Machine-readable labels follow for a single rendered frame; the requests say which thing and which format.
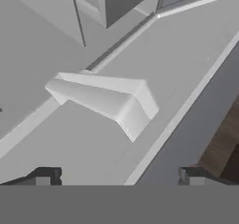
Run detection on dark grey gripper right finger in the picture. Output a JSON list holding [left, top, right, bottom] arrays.
[[177, 165, 239, 186]]

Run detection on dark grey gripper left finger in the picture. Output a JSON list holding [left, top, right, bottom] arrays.
[[0, 166, 63, 186]]

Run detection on grey fridge body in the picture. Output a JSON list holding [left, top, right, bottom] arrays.
[[135, 42, 239, 186]]

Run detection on grey fridge door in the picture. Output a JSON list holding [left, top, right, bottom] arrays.
[[0, 0, 157, 142], [0, 0, 239, 186]]

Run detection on pale grey fridge door handle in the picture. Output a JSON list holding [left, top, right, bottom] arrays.
[[44, 72, 161, 143], [72, 0, 162, 29]]

